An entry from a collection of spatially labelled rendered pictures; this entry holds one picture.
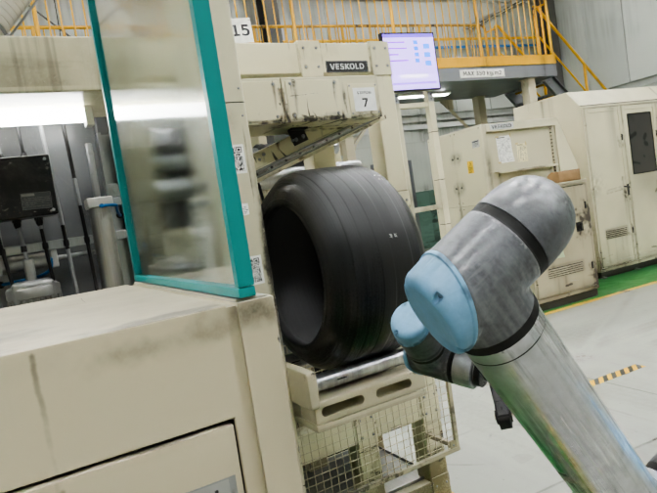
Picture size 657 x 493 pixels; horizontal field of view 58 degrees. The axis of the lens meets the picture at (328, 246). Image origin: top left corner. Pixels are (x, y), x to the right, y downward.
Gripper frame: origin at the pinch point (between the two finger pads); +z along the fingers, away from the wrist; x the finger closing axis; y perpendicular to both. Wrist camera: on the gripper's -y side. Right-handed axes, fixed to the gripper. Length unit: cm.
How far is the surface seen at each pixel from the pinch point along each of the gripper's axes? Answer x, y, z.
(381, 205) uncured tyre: -19, 31, -55
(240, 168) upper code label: -39, 18, -84
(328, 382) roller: 10, -7, -60
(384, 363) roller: 19, 8, -54
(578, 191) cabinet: 308, 430, -141
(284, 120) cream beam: -29, 54, -101
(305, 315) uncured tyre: 22, 18, -91
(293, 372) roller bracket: 5, -10, -67
